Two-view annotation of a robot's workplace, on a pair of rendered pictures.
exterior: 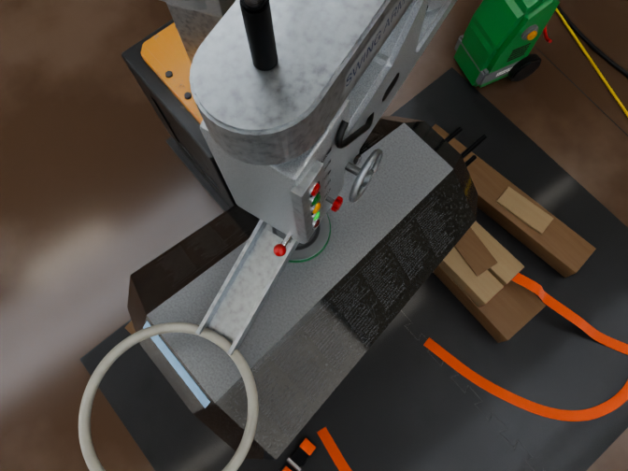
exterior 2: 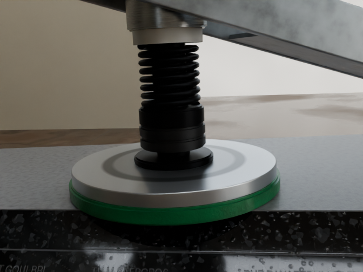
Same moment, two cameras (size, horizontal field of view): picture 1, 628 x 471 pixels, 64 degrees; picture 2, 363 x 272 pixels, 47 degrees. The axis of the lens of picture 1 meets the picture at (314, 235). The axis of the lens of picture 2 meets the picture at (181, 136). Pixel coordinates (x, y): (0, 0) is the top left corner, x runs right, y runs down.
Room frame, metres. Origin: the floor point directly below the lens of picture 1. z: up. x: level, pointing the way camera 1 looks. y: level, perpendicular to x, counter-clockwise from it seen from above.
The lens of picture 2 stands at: (0.81, 0.35, 0.98)
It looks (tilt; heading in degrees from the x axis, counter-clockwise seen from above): 12 degrees down; 222
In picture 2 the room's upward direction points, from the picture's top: 3 degrees counter-clockwise
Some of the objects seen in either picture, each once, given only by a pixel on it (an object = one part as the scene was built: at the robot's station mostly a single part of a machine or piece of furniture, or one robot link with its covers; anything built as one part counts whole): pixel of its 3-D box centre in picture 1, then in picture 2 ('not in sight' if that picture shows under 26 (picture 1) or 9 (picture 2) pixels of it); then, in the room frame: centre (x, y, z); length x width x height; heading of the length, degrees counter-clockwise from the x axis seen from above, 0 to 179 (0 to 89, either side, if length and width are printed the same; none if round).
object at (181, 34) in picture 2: not in sight; (167, 25); (0.50, 0.05, 1.01); 0.07 x 0.07 x 0.04
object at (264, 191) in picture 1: (303, 135); not in sight; (0.57, 0.01, 1.34); 0.36 x 0.22 x 0.45; 144
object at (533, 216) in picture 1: (524, 209); not in sight; (0.74, -1.00, 0.13); 0.25 x 0.10 x 0.01; 45
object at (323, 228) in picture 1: (296, 227); (174, 165); (0.50, 0.05, 0.86); 0.21 x 0.21 x 0.01
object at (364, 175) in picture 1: (353, 169); not in sight; (0.53, -0.11, 1.22); 0.15 x 0.10 x 0.15; 144
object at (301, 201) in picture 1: (309, 204); not in sight; (0.38, 0.00, 1.39); 0.08 x 0.03 x 0.28; 144
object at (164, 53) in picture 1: (225, 55); not in sight; (1.24, 0.28, 0.76); 0.49 x 0.49 x 0.05; 36
